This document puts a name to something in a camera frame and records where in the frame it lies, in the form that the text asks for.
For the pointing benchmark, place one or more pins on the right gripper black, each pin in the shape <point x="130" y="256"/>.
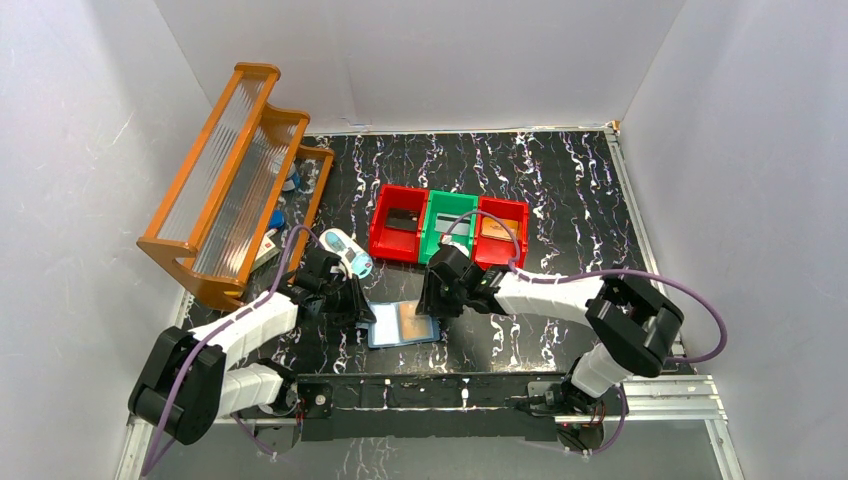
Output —
<point x="430" y="304"/>

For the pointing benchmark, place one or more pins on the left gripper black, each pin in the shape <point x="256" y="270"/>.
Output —
<point x="351" y="296"/>

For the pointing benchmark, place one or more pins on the blue card holder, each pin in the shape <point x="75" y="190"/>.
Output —
<point x="397" y="324"/>

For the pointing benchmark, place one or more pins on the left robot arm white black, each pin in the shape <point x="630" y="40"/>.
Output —
<point x="191" y="377"/>

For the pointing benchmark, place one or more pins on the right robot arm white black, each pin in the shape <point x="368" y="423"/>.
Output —
<point x="635" y="324"/>

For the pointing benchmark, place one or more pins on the orange card in holder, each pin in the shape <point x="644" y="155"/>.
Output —
<point x="412" y="326"/>

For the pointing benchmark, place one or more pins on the grey card in bin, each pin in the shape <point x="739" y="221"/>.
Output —
<point x="453" y="225"/>

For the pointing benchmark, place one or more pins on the black card in bin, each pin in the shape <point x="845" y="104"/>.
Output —
<point x="402" y="219"/>

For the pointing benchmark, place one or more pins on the orange card in bin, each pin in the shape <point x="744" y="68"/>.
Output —
<point x="505" y="230"/>

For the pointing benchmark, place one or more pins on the white blue bottle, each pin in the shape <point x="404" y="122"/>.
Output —
<point x="355" y="259"/>

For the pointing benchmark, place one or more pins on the right red bin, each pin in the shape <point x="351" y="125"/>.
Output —
<point x="496" y="244"/>

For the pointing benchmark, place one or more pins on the red bin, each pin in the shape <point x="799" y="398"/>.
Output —
<point x="395" y="245"/>
<point x="496" y="244"/>

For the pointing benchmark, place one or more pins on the left red bin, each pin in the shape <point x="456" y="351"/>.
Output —
<point x="395" y="245"/>

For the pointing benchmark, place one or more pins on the green bin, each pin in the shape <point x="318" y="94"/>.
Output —
<point x="443" y="209"/>

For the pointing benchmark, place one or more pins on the red white small box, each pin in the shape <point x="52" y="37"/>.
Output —
<point x="267" y="250"/>

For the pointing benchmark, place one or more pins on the blue cap container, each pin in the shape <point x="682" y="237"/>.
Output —
<point x="276" y="220"/>

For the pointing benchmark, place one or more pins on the white blue container on rack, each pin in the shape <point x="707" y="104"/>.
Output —
<point x="292" y="179"/>

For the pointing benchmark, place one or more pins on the orange wooden rack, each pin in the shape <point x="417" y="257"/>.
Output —
<point x="211" y="222"/>

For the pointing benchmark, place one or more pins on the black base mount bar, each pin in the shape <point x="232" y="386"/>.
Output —
<point x="529" y="406"/>

